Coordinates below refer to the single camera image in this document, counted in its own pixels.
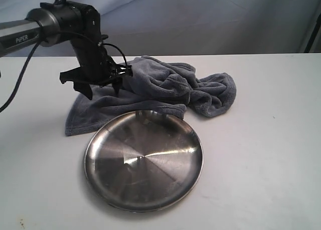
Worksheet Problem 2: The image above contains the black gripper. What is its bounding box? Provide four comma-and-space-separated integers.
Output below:
60, 32, 133, 100

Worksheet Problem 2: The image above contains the grey-blue fleece towel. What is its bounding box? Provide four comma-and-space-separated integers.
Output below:
65, 56, 237, 136

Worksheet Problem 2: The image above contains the black silver Piper robot arm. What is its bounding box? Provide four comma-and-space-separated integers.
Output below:
1, 2, 133, 99

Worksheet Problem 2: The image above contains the blue-grey backdrop curtain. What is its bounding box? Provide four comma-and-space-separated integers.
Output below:
0, 0, 321, 58

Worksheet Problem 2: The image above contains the round stainless steel plate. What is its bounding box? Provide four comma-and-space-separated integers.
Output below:
84, 110, 204, 212

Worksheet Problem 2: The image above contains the dark stand pole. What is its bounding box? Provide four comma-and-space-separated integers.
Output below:
304, 14, 321, 53

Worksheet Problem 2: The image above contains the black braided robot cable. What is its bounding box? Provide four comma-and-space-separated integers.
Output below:
0, 0, 133, 113

